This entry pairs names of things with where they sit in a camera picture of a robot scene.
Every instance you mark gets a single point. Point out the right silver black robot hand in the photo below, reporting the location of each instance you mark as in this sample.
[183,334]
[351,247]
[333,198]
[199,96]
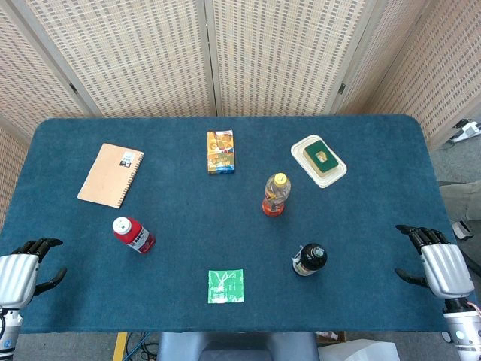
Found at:
[445,269]

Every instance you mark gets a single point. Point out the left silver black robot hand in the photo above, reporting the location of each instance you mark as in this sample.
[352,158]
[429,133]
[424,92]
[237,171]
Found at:
[19,278]

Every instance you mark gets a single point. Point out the red juice bottle white cap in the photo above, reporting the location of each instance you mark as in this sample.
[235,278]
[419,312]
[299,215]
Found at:
[137,235]

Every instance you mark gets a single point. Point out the dark tea bottle black cap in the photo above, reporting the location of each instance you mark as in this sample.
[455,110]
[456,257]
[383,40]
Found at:
[312,259]

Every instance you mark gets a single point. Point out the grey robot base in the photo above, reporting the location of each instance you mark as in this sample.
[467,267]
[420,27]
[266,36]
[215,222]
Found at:
[180,346]

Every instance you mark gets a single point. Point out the white black sneaker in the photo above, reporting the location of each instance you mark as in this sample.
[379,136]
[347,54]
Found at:
[462,230]

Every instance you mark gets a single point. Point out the black caster wheel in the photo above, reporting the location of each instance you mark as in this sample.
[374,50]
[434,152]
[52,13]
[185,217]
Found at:
[446,337]

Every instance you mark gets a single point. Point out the khaki trouser leg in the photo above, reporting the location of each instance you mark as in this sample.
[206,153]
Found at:
[462,201]

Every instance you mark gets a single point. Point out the woven folding screen panel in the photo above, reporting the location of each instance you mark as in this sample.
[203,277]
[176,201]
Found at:
[383,37]
[30,75]
[9,169]
[131,56]
[282,56]
[443,75]

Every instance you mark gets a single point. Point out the white box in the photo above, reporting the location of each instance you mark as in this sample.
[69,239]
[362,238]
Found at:
[357,351]

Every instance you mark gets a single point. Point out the yellow floor tape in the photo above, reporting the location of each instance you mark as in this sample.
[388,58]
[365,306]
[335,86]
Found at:
[120,347]

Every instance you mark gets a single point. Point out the brown cardboard box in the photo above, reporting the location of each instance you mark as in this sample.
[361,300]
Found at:
[330,336]

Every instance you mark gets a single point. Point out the kraft spiral notebook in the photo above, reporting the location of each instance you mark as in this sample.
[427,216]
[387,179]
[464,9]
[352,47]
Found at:
[109,176]

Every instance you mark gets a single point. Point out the white power strip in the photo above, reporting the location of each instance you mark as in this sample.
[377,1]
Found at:
[467,131]

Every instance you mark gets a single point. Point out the white plastic tray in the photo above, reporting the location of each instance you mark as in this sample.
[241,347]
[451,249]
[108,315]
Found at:
[330,180]

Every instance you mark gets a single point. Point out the green yellow sponge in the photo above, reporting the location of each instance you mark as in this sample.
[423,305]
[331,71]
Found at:
[321,158]

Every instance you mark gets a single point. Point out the orange tea bottle yellow cap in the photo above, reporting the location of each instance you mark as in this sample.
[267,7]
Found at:
[276,195]

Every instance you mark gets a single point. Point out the black screen hinge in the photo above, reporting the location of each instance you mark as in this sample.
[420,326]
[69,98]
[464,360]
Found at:
[341,89]
[73,88]

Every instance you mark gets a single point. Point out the green tea sachet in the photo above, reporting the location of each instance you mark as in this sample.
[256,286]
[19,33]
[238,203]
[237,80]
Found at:
[225,286]

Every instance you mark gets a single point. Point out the blue felt table cover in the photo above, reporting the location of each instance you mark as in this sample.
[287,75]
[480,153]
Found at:
[225,225]

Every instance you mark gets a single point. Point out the orange blue carton box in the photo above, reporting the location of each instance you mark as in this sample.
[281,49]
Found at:
[221,152]

